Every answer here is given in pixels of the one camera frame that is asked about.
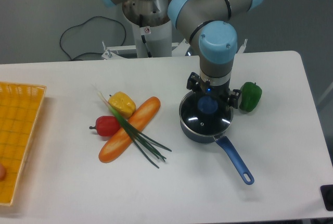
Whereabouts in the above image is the yellow bell pepper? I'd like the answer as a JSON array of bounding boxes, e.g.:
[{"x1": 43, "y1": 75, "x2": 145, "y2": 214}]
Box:
[{"x1": 108, "y1": 92, "x2": 136, "y2": 118}]

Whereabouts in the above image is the dark blue saucepan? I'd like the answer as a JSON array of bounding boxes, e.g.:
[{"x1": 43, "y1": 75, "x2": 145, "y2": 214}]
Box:
[{"x1": 179, "y1": 91, "x2": 254, "y2": 185}]

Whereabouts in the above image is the black floor cable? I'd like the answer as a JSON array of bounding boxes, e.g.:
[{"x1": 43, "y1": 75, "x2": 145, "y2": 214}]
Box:
[{"x1": 59, "y1": 16, "x2": 127, "y2": 61}]

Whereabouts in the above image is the yellow woven basket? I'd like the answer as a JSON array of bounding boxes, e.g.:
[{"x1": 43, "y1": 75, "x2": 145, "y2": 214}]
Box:
[{"x1": 1, "y1": 82, "x2": 46, "y2": 206}]

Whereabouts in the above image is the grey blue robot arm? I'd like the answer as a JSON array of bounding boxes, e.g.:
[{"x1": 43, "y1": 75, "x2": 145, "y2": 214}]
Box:
[{"x1": 103, "y1": 0, "x2": 263, "y2": 108}]

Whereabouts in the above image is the green spring onion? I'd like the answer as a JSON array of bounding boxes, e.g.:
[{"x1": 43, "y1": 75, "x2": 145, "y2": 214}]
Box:
[{"x1": 97, "y1": 91, "x2": 173, "y2": 169}]

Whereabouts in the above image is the glass lid blue knob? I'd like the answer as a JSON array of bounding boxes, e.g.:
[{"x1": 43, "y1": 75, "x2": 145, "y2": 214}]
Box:
[{"x1": 180, "y1": 92, "x2": 233, "y2": 135}]

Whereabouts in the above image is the green bell pepper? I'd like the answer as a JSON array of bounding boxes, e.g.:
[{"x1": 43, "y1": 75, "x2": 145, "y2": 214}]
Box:
[{"x1": 239, "y1": 82, "x2": 262, "y2": 113}]

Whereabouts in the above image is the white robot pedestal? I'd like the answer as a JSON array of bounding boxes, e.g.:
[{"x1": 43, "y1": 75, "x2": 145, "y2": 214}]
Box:
[{"x1": 101, "y1": 0, "x2": 248, "y2": 59}]

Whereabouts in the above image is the red bell pepper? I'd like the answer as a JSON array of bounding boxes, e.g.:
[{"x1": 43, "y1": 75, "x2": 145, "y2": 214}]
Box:
[{"x1": 89, "y1": 116, "x2": 121, "y2": 137}]

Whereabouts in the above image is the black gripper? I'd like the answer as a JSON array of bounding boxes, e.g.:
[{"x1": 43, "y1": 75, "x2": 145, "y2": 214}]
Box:
[{"x1": 186, "y1": 72, "x2": 241, "y2": 109}]

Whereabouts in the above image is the black corner device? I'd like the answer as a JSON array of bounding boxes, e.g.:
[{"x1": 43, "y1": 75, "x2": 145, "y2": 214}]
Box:
[{"x1": 320, "y1": 184, "x2": 333, "y2": 211}]

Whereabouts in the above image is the orange baguette bread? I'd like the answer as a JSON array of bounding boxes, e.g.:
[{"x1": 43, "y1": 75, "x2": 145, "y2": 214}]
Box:
[{"x1": 98, "y1": 96, "x2": 161, "y2": 164}]

